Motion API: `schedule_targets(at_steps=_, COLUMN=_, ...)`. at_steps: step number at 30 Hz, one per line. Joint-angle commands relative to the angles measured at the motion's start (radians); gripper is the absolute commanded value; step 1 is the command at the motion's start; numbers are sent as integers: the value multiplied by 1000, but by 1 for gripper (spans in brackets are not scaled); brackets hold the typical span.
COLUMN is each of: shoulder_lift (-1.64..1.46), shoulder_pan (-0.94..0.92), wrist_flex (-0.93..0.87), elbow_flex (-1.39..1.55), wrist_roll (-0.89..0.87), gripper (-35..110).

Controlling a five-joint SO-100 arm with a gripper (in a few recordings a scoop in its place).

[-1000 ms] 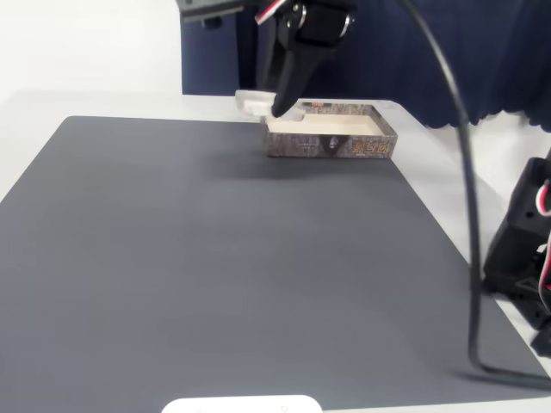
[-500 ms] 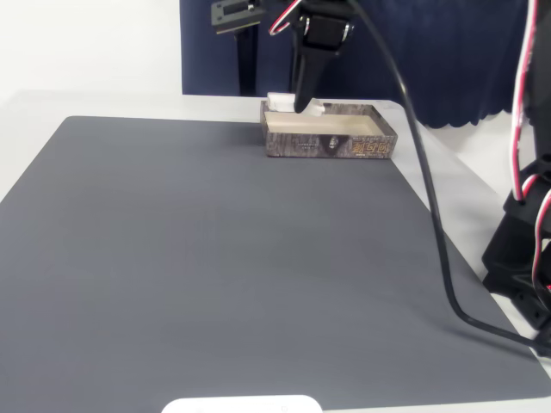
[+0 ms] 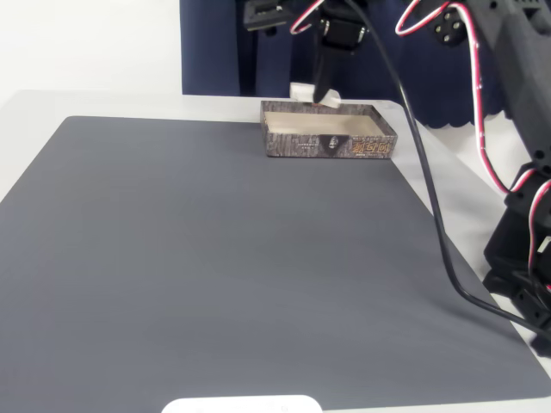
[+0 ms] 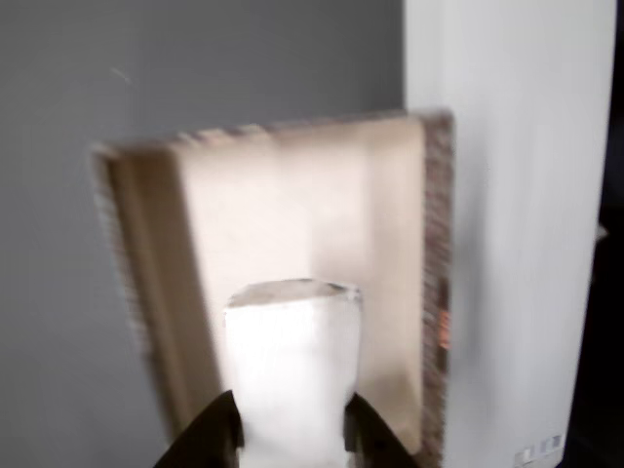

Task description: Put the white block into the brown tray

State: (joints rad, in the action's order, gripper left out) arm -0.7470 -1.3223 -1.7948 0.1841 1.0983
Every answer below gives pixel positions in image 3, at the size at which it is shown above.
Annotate white rectangular block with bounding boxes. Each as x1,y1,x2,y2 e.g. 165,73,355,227
289,82,342,108

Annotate bark-pattern open cardboard box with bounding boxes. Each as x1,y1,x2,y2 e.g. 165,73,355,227
259,100,399,160

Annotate navy blue curtain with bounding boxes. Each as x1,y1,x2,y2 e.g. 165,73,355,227
178,0,517,130

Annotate dark grey desk mat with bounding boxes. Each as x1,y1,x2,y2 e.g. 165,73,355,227
0,114,551,412

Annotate white rounded device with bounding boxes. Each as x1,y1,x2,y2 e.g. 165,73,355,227
161,394,324,413

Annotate red white gripper servo wire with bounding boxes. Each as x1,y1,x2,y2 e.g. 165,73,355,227
288,0,325,36

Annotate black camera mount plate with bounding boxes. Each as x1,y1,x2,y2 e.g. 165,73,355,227
243,0,288,34

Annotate thick black camera cable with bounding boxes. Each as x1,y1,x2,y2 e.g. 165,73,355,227
344,0,551,341

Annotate red white arm servo wire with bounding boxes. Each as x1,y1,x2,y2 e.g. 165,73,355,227
394,0,551,302

